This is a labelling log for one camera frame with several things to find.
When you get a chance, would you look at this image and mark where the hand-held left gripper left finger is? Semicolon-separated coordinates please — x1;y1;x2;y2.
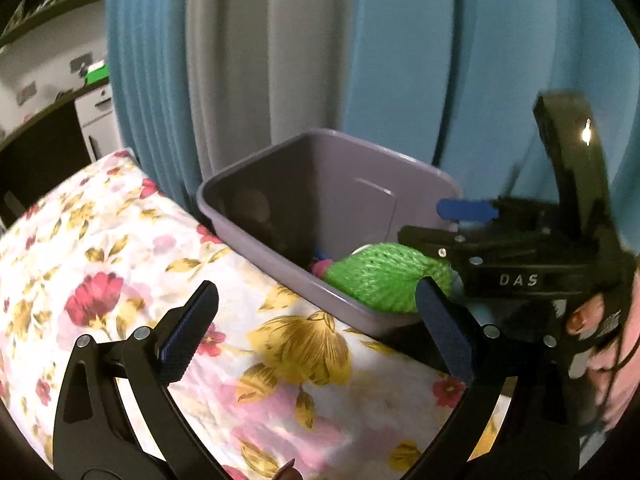
52;280;231;480

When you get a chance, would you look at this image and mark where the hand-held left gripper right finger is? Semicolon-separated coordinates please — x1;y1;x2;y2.
405;276;581;480

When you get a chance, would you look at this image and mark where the green box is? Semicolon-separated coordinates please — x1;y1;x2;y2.
85;60;111;85

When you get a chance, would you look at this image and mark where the dark top desk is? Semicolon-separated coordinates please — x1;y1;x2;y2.
0;82;121;231

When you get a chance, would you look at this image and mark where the floral bedsheet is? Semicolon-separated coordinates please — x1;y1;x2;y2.
0;149;501;480

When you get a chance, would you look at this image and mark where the person's right hand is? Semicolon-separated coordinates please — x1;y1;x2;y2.
565;267;640;432

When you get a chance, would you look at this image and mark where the dark wall shelf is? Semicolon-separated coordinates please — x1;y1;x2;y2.
0;0;108;53

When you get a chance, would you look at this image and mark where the grey plastic bin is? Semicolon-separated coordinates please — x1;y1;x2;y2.
196;128;463;338

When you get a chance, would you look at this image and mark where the blue and grey curtain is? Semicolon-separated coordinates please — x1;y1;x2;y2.
105;0;640;271

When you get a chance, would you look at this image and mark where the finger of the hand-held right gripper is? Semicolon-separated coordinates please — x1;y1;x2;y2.
397;226;502;267
436;197;560;227

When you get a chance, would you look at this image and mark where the white drawer cabinet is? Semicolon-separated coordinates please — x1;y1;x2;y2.
74;82;123;163

